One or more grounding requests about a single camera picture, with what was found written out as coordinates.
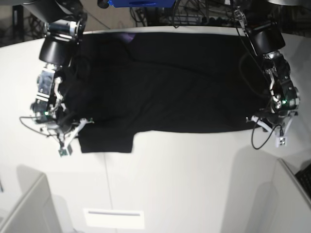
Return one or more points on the black power strip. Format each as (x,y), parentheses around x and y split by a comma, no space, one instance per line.
(217,22)

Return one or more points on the black keyboard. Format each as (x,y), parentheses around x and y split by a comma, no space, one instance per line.
(304,178)

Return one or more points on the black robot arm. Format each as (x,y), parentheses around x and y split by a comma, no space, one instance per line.
(256,20)
(64,24)

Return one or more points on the grey partition panel right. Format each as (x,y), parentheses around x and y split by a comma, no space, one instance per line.
(293,213)

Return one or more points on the black T-shirt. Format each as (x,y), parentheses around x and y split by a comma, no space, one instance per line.
(129,83)

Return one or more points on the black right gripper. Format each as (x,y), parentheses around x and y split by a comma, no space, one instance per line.
(62,124)

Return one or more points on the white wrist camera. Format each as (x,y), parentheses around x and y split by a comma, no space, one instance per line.
(281,141)
(65,151)

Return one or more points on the blue box on stand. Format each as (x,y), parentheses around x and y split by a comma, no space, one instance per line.
(141,3)

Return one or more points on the grey partition panel left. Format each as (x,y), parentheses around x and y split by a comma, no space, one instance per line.
(34,212)

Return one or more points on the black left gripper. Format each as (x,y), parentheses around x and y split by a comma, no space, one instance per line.
(267,120)

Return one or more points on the grey partition panel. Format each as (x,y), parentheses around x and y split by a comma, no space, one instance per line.
(293,213)
(34,212)

